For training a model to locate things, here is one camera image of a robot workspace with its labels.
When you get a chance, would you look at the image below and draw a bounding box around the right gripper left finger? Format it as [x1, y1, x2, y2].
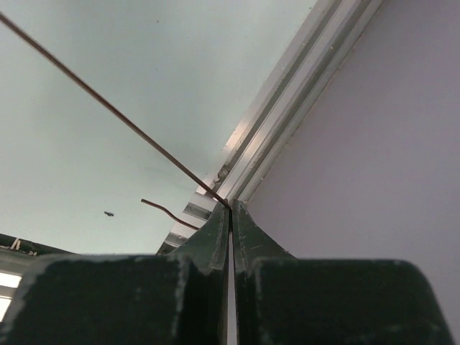
[1, 206, 230, 344]

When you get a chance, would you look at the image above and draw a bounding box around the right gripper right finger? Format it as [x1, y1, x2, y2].
[231, 201, 454, 344]

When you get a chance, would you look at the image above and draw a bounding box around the thin brown wire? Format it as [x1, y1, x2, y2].
[0, 12, 231, 231]

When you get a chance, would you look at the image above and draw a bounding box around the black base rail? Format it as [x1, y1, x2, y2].
[0, 234, 59, 256]

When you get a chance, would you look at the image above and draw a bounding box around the aluminium frame rail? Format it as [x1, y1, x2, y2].
[154, 1, 382, 252]

